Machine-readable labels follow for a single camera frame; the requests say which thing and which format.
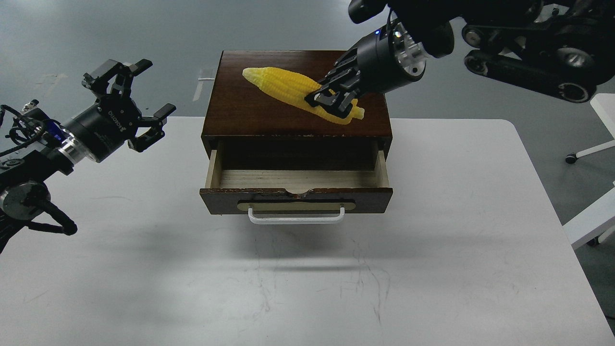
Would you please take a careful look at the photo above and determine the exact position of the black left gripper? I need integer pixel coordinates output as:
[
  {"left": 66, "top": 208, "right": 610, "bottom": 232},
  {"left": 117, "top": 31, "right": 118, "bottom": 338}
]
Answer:
[{"left": 64, "top": 59, "right": 177, "bottom": 163}]

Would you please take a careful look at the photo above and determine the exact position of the white furniture at right edge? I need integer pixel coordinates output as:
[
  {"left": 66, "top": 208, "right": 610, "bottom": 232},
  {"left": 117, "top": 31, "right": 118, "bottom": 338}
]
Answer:
[{"left": 562, "top": 93, "right": 615, "bottom": 250}]

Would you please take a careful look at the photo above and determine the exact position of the yellow corn cob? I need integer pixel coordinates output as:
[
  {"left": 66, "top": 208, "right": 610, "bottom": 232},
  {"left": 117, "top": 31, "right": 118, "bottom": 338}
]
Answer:
[{"left": 242, "top": 66, "right": 365, "bottom": 125}]

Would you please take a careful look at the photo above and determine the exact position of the wooden drawer with white handle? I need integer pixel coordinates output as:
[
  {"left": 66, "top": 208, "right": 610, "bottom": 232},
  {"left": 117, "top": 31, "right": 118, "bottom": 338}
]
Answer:
[{"left": 200, "top": 150, "right": 393, "bottom": 225}]

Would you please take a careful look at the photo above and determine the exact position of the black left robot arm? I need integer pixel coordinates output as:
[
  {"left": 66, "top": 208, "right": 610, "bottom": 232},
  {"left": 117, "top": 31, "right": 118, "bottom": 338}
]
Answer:
[{"left": 0, "top": 59, "right": 176, "bottom": 248}]

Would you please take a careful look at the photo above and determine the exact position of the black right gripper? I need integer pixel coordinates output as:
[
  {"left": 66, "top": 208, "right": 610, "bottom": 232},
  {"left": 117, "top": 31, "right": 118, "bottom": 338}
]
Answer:
[{"left": 305, "top": 22, "right": 427, "bottom": 120}]

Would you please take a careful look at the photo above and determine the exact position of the dark wooden drawer cabinet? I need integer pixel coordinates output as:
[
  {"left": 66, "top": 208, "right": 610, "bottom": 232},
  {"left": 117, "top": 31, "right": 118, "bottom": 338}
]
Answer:
[{"left": 201, "top": 50, "right": 393, "bottom": 171}]

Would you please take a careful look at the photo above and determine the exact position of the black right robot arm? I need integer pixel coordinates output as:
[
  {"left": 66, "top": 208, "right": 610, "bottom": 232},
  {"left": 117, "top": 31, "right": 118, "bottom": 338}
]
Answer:
[{"left": 305, "top": 0, "right": 615, "bottom": 120}]

